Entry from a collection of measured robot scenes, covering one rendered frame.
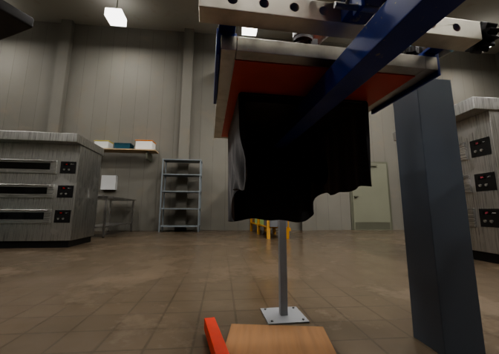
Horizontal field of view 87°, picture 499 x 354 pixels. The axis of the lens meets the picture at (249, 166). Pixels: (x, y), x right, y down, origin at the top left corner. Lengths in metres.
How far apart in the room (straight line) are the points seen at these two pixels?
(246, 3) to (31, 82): 10.02
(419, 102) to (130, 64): 8.88
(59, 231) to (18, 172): 1.11
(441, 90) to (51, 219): 5.00
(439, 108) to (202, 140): 7.30
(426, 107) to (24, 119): 9.86
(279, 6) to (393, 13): 0.25
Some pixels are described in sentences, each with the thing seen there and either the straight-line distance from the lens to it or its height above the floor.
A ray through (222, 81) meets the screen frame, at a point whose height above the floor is 0.95.
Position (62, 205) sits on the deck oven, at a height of 0.64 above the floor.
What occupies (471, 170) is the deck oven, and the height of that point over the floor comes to 1.08.
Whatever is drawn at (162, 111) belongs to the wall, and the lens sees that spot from 8.74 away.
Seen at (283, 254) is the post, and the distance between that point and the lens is 1.59.
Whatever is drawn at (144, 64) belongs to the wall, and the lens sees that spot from 9.52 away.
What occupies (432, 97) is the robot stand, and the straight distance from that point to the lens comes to 1.54.
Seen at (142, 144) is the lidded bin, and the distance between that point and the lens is 7.93.
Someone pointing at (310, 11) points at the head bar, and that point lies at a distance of 0.69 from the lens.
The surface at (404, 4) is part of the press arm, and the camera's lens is 0.52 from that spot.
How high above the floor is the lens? 0.58
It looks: 9 degrees up
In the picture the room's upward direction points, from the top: straight up
